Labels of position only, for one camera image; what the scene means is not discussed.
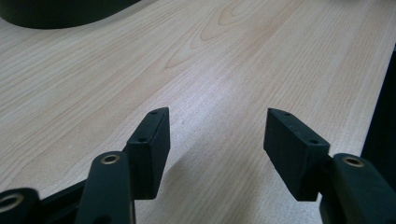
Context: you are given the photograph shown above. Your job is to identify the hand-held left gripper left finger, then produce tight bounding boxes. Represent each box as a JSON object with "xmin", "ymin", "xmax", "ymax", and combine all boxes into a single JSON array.
[{"xmin": 125, "ymin": 106, "xmax": 172, "ymax": 201}]

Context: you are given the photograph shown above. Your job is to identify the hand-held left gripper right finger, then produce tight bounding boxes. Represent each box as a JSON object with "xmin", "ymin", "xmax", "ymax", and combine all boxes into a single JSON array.
[{"xmin": 262, "ymin": 107, "xmax": 332, "ymax": 203}]

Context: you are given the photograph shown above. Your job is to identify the black key rack with tray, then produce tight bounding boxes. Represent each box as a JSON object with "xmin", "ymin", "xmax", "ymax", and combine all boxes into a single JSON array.
[{"xmin": 0, "ymin": 0, "xmax": 144, "ymax": 30}]

